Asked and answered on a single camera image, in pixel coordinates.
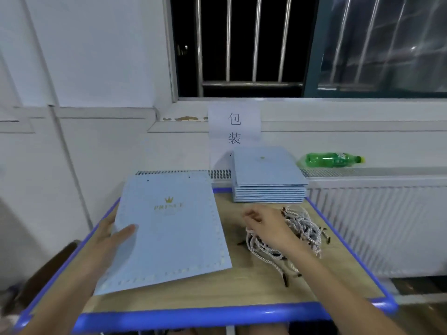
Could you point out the teal framed sliding window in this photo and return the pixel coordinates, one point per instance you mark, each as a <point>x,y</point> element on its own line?
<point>384,45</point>

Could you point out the metal window grille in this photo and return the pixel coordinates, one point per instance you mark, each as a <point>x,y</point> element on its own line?
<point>251,84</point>

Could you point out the person's right hand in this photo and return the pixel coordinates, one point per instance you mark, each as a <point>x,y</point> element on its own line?
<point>274,226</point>

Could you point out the blue-edged wooden desk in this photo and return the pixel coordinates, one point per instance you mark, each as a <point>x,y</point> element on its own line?
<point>230,289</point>

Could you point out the person's left forearm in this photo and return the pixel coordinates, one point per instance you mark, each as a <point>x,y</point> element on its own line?
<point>56,303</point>

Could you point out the stack of blue paper bags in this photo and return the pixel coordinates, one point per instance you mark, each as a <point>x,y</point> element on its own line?
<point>269,167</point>

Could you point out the white paper sign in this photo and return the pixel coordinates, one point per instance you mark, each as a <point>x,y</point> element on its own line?
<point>220,111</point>

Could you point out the green plastic bottle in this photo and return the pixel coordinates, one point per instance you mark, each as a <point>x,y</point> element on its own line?
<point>332,160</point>

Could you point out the person's left hand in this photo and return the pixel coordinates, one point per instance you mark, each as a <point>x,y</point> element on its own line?
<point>101,249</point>

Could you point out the crown-print light blue paper bag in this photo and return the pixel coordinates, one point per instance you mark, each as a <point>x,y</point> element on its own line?
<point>167,233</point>

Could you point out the person's right forearm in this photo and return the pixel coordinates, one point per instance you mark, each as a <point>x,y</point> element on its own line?
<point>342,296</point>

